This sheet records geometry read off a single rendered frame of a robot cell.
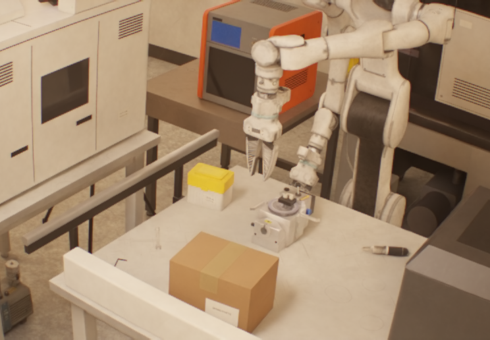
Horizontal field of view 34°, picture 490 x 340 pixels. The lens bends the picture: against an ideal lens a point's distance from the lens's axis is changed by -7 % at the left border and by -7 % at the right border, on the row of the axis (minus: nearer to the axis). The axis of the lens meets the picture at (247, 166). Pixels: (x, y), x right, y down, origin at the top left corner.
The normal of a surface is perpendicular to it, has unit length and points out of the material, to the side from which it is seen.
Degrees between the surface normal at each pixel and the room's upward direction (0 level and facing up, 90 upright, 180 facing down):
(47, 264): 0
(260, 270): 0
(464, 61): 90
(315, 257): 0
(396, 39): 80
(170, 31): 90
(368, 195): 97
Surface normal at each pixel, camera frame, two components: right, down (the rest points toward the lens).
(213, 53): -0.55, 0.35
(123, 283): 0.08, -0.88
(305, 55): 0.30, 0.32
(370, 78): -0.54, 0.64
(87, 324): 0.83, 0.32
